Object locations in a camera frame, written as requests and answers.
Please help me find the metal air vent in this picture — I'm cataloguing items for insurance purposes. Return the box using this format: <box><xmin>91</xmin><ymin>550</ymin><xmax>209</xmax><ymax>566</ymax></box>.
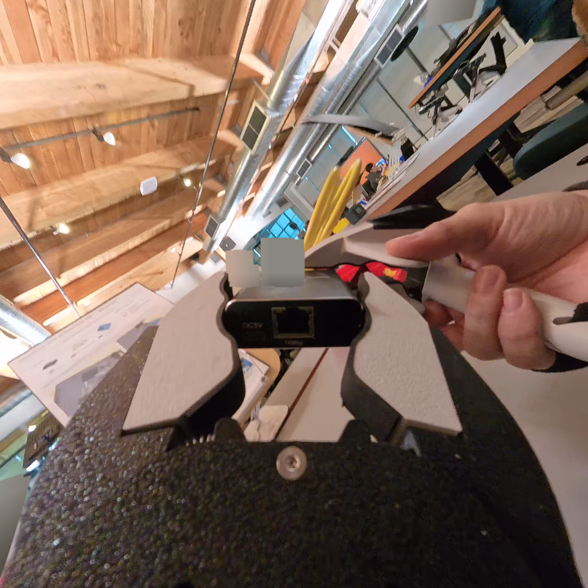
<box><xmin>373</xmin><ymin>25</ymin><xmax>405</xmax><ymax>66</ymax></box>
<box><xmin>240</xmin><ymin>101</ymin><xmax>272</xmax><ymax>152</ymax></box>

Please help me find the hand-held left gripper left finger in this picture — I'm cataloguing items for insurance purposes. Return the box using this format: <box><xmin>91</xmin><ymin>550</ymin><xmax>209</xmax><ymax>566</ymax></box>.
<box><xmin>122</xmin><ymin>273</ymin><xmax>245</xmax><ymax>435</ymax></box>

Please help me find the long grey table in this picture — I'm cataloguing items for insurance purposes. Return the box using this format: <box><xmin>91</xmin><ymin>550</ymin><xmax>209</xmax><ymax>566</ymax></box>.
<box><xmin>363</xmin><ymin>39</ymin><xmax>588</xmax><ymax>221</ymax></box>

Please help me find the person's right hand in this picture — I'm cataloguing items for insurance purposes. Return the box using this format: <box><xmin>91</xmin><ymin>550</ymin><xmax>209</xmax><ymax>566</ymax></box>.
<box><xmin>386</xmin><ymin>190</ymin><xmax>588</xmax><ymax>371</ymax></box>

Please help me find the yellow ethernet cable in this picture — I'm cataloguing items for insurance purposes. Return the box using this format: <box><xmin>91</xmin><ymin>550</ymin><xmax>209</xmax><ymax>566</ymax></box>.
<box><xmin>304</xmin><ymin>161</ymin><xmax>362</xmax><ymax>251</ymax></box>

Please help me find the orange monitor screen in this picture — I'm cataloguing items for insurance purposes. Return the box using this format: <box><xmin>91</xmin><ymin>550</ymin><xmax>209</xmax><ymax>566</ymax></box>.
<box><xmin>341</xmin><ymin>138</ymin><xmax>383</xmax><ymax>183</ymax></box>

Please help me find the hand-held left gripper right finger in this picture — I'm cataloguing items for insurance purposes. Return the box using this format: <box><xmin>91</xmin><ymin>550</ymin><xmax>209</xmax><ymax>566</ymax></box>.
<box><xmin>341</xmin><ymin>273</ymin><xmax>462</xmax><ymax>441</ymax></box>

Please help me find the black ethernet splitter box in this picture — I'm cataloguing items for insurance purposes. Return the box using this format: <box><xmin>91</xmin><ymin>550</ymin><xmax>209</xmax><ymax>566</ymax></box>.
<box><xmin>222</xmin><ymin>271</ymin><xmax>367</xmax><ymax>349</ymax></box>

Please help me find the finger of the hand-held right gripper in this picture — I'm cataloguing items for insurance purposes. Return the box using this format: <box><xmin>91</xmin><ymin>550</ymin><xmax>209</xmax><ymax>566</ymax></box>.
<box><xmin>304</xmin><ymin>204</ymin><xmax>456</xmax><ymax>276</ymax></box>

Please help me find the spiral metal duct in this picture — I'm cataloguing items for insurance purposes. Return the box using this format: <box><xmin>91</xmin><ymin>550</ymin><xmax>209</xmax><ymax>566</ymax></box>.
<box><xmin>202</xmin><ymin>0</ymin><xmax>341</xmax><ymax>252</ymax></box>
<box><xmin>250</xmin><ymin>0</ymin><xmax>430</xmax><ymax>221</ymax></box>

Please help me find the teal chair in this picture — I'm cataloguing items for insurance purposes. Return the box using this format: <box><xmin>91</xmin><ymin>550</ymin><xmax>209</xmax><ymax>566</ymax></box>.
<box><xmin>514</xmin><ymin>103</ymin><xmax>588</xmax><ymax>181</ymax></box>

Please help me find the printed instruction board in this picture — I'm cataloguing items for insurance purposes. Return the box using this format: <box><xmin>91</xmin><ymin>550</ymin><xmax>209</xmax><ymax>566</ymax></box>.
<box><xmin>8</xmin><ymin>282</ymin><xmax>271</xmax><ymax>428</ymax></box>

